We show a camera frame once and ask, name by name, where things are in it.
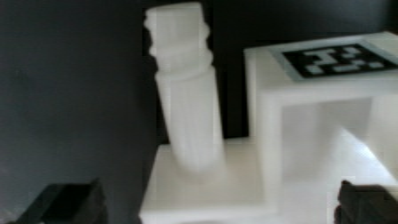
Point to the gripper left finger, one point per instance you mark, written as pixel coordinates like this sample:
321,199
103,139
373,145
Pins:
69,204

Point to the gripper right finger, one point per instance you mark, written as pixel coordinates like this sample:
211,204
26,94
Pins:
368,205

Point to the white chair seat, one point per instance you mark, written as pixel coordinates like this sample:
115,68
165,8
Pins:
321,103

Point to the white tagged block part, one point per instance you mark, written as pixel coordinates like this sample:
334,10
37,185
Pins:
186,84

